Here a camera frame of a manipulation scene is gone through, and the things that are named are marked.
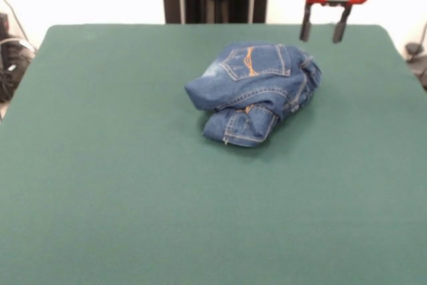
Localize blue denim jeans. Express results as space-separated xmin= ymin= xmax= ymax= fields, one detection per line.
xmin=184 ymin=42 xmax=324 ymax=148

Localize thin grey cable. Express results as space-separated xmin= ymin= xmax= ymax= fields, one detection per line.
xmin=0 ymin=0 xmax=28 ymax=41

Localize dark green table cloth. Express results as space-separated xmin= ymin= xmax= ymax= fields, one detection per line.
xmin=0 ymin=23 xmax=427 ymax=285

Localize black stand base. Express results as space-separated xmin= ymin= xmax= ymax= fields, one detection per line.
xmin=404 ymin=42 xmax=427 ymax=89
xmin=0 ymin=13 xmax=37 ymax=103

